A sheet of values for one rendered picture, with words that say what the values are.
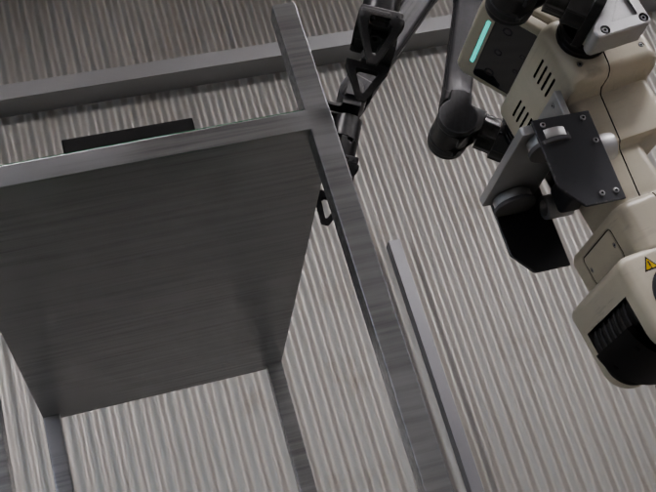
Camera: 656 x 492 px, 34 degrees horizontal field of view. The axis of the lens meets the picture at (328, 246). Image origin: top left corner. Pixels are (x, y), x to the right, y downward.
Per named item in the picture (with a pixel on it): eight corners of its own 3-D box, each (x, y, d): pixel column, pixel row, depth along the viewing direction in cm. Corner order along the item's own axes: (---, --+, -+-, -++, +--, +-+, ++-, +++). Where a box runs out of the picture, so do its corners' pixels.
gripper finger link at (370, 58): (350, 50, 148) (361, -3, 152) (343, 78, 155) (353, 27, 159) (397, 61, 148) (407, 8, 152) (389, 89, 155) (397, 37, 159)
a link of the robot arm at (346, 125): (365, 111, 200) (360, 128, 205) (329, 103, 200) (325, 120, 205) (358, 143, 197) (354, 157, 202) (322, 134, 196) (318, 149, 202)
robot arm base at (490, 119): (533, 112, 201) (515, 143, 212) (494, 97, 201) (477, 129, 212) (521, 147, 197) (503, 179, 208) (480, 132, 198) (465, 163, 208)
